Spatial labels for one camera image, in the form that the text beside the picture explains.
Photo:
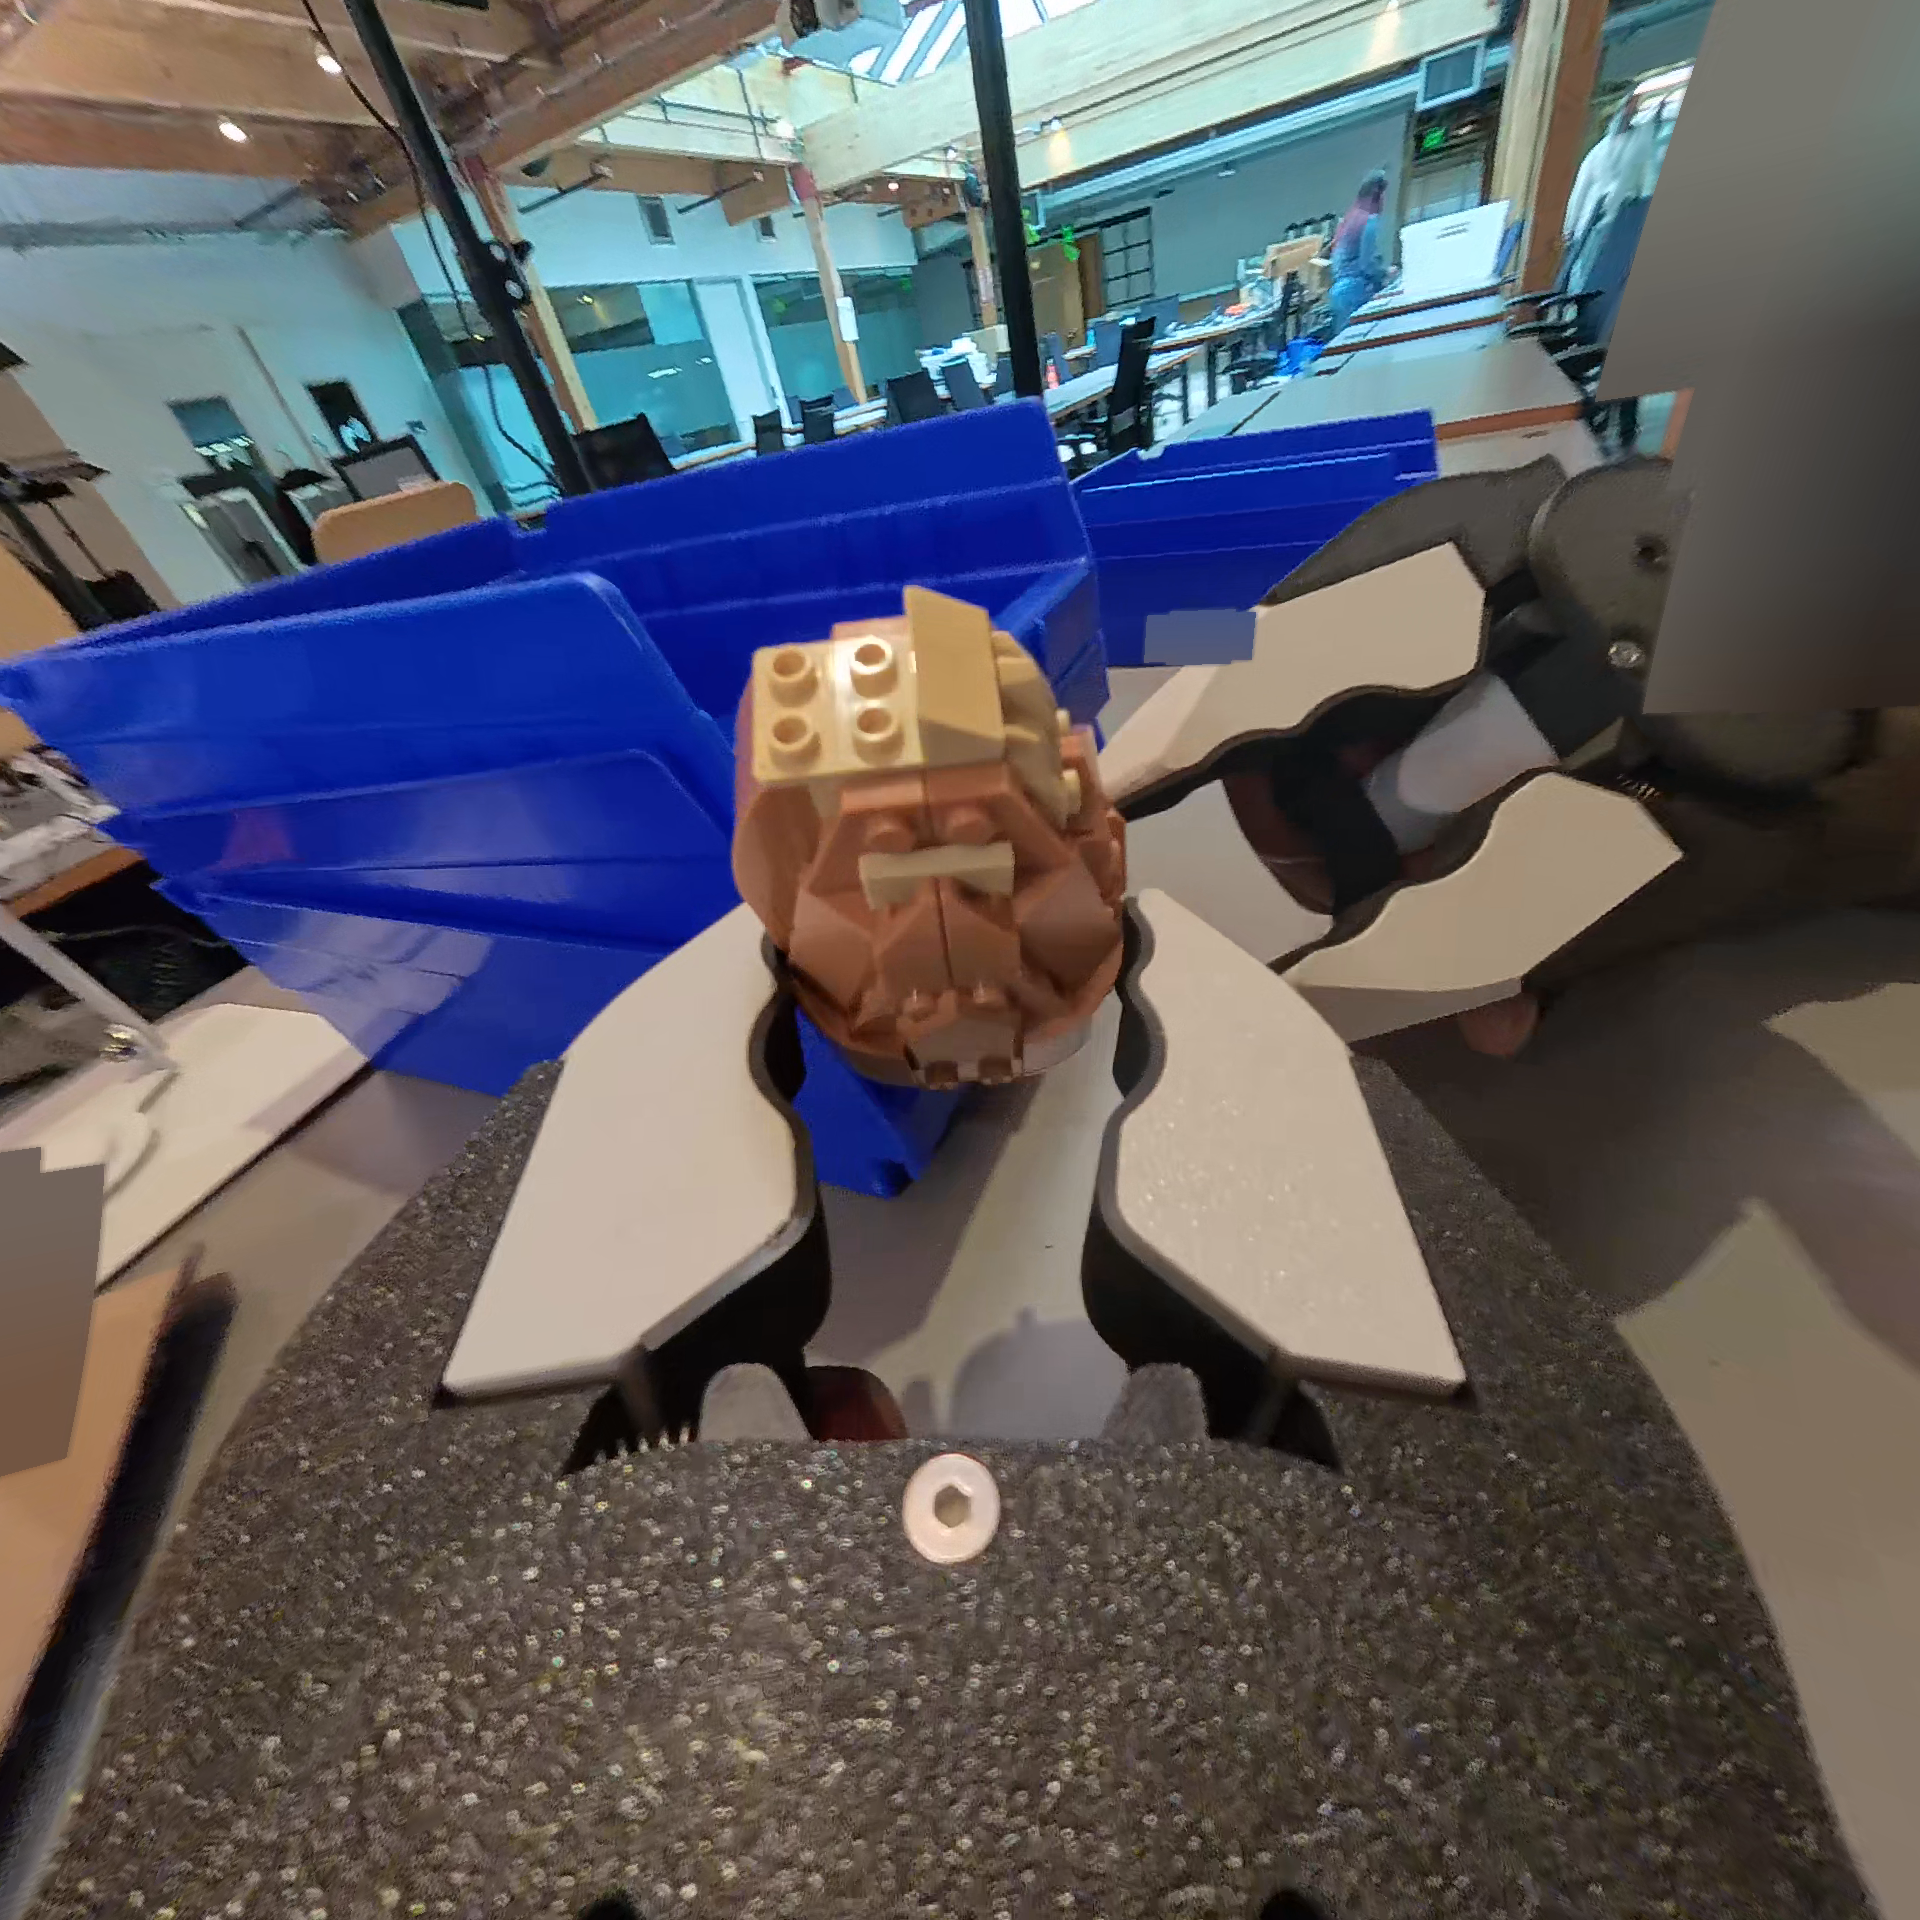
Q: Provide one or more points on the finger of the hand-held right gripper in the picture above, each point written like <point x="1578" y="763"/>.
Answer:
<point x="1530" y="900"/>
<point x="1347" y="633"/>

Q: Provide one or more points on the orange and tan toy segment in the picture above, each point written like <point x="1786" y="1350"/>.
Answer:
<point x="928" y="870"/>

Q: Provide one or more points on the person's right forearm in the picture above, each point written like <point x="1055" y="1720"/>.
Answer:
<point x="1799" y="842"/>

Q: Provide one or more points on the cardboard toy box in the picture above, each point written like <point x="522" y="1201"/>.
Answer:
<point x="140" y="1378"/>

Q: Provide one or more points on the blue storage bin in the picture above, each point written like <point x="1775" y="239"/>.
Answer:
<point x="1242" y="509"/>

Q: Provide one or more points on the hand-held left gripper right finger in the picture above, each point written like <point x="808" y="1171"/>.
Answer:
<point x="1273" y="1201"/>

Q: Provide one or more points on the blue plastic bin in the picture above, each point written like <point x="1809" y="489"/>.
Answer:
<point x="454" y="778"/>

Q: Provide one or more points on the black floor lamp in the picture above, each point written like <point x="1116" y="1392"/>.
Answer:
<point x="1004" y="196"/>

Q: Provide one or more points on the white base board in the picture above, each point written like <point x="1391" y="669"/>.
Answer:
<point x="226" y="1109"/>

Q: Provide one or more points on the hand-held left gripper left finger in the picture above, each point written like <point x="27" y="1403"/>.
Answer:
<point x="643" y="1201"/>

